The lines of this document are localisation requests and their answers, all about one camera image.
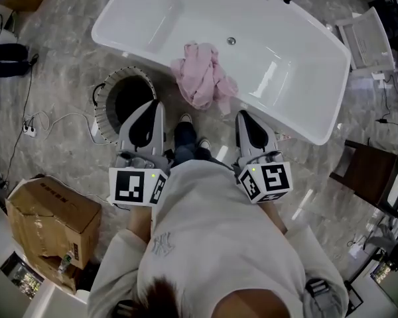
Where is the black backpack strap buckle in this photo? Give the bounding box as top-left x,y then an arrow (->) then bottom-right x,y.
303,276 -> 331,318
114,299 -> 135,318

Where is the person's right leg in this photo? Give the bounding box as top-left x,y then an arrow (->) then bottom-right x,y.
185,147 -> 233,176

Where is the person's left forearm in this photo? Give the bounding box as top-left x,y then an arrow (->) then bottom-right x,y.
125,205 -> 153,244

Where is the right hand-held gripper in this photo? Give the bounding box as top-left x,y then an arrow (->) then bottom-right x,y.
232,110 -> 293,205

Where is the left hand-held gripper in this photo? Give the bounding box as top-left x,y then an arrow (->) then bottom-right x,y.
108,100 -> 173,208

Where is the pink cloth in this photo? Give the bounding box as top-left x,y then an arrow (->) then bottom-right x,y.
170,40 -> 239,115

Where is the white power cable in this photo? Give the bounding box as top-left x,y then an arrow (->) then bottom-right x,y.
29,111 -> 119,145

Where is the white ceramic fixture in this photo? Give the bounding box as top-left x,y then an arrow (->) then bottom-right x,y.
21,282 -> 90,318

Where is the dark wooden stool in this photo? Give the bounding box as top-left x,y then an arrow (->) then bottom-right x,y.
330,139 -> 398,219

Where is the person's right forearm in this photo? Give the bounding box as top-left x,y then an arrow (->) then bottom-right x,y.
263,199 -> 288,235

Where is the white sweatshirt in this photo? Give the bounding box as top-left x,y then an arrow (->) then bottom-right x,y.
88,159 -> 350,318

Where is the green plastic bottle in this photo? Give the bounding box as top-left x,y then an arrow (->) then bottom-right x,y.
58,252 -> 74,274

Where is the person's leg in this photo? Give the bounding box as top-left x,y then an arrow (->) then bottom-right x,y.
185,147 -> 233,176
172,121 -> 197,165

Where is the white bathtub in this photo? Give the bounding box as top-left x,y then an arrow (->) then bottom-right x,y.
91,0 -> 352,146

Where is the person's left leg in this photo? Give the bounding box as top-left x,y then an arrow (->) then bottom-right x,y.
172,121 -> 197,165

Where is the round laundry basket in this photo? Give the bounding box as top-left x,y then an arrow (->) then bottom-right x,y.
92,65 -> 158,145

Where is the large taped cardboard box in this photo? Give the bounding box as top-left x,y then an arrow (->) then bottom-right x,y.
5,174 -> 103,294

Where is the computer monitor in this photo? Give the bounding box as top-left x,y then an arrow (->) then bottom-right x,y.
369,262 -> 398,293

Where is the black power cable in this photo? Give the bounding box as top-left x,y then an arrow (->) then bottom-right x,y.
1,134 -> 27,191
22,54 -> 40,127

